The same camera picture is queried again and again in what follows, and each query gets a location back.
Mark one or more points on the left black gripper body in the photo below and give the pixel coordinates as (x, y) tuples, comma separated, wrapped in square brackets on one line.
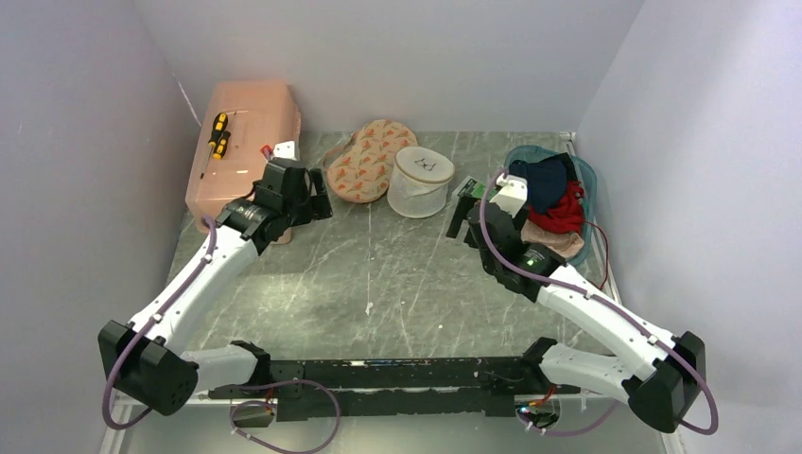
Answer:
[(297, 206)]

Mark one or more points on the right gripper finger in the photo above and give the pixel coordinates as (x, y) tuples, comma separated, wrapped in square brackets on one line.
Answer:
[(463, 206), (474, 237)]

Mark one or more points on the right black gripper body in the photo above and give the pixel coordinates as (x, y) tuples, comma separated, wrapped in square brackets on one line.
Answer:
[(489, 259)]

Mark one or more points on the white mesh laundry bag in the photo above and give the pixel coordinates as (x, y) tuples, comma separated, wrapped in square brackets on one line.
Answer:
[(419, 181)]

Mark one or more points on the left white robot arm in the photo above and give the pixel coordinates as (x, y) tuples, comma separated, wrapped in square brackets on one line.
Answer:
[(147, 357)]

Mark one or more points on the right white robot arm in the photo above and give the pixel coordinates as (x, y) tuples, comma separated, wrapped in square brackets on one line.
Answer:
[(658, 375)]

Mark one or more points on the green white small box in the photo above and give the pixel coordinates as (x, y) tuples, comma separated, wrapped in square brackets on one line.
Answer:
[(469, 188)]

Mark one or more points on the patterned beige oven mitt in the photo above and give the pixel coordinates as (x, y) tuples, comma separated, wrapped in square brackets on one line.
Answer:
[(359, 171)]

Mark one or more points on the beige pink cloth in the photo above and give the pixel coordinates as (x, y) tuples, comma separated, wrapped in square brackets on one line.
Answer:
[(565, 245)]

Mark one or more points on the red cloth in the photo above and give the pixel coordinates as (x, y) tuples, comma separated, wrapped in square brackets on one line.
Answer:
[(566, 216)]

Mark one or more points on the navy blue cloth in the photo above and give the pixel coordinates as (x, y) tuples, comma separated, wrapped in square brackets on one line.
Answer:
[(547, 180)]

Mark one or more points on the yellow black screwdriver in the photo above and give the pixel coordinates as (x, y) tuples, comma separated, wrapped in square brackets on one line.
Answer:
[(219, 126), (217, 148)]

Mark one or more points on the pink plastic storage box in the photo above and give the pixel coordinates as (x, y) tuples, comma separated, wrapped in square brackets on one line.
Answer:
[(260, 112)]

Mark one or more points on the teal plastic basket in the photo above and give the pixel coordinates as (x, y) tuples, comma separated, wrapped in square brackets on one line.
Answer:
[(584, 174)]

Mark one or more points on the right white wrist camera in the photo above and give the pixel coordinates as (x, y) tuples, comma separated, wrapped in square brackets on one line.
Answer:
[(511, 193)]

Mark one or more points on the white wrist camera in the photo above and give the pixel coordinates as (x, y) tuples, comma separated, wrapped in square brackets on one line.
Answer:
[(284, 150), (511, 193)]

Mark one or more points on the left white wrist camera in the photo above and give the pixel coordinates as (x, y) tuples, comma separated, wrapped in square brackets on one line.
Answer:
[(284, 150)]

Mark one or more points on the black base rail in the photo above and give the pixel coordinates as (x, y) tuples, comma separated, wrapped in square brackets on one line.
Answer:
[(312, 388)]

